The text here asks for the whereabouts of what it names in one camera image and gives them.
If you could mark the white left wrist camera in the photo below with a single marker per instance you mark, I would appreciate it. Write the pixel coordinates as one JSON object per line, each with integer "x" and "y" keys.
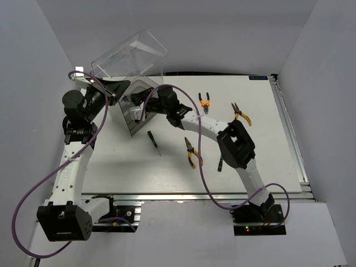
{"x": 81, "y": 79}

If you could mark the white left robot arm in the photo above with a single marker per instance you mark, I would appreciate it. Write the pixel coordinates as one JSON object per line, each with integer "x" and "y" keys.
{"x": 67, "y": 216}

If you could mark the black adjustable wrench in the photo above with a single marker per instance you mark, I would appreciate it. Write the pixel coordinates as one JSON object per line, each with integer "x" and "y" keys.
{"x": 126, "y": 100}

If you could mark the yellow pliers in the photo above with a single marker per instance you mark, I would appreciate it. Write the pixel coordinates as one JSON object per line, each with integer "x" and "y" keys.
{"x": 238, "y": 113}
{"x": 191, "y": 151}

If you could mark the orange handled combination pliers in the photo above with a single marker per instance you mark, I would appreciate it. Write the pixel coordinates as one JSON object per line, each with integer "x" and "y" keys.
{"x": 205, "y": 104}

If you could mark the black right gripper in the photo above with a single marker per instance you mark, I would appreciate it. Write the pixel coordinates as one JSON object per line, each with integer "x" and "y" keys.
{"x": 138, "y": 98}

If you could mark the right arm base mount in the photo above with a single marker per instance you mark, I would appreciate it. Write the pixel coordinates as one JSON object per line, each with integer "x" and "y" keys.
{"x": 247, "y": 222}

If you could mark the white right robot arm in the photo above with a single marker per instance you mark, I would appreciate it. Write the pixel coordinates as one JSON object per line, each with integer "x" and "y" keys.
{"x": 235, "y": 144}

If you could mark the green black screwdriver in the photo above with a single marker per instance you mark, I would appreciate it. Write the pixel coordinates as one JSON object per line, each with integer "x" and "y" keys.
{"x": 220, "y": 165}
{"x": 153, "y": 141}

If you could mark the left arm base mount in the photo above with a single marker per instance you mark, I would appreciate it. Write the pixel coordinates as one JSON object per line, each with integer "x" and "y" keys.
{"x": 120, "y": 217}

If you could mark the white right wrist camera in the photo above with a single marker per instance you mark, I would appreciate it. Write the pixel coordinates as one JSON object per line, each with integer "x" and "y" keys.
{"x": 138, "y": 113}

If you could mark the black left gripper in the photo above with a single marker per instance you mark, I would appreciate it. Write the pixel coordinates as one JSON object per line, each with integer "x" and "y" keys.
{"x": 115, "y": 87}

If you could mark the clear plastic drawer cabinet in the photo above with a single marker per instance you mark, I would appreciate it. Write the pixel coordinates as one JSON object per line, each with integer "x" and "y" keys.
{"x": 137, "y": 59}

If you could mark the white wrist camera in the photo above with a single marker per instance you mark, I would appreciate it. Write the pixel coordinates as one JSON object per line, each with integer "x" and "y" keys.
{"x": 81, "y": 79}
{"x": 138, "y": 113}

